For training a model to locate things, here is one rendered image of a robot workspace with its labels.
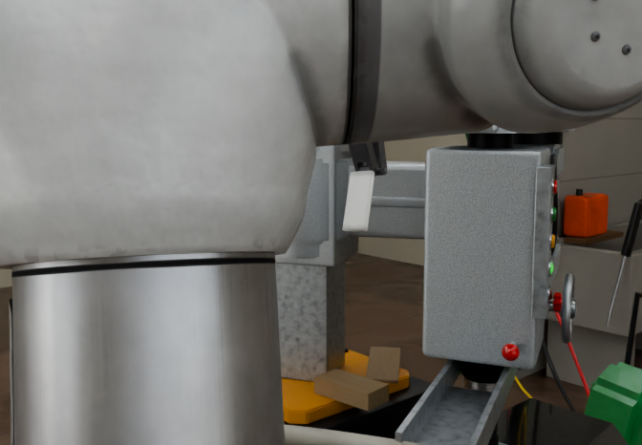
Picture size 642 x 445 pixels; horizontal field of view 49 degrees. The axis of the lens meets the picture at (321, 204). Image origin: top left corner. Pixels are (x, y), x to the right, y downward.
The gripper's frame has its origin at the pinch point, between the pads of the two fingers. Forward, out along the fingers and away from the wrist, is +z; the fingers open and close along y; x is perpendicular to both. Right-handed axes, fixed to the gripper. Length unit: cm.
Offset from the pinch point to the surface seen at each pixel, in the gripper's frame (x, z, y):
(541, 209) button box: 0, -18, 65
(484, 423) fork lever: 2, 20, 53
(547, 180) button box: -1, -23, 64
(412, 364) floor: 184, -3, 361
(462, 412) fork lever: 12, 19, 66
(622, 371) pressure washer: 28, -4, 251
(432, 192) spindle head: 20, -21, 60
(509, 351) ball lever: 5, 7, 69
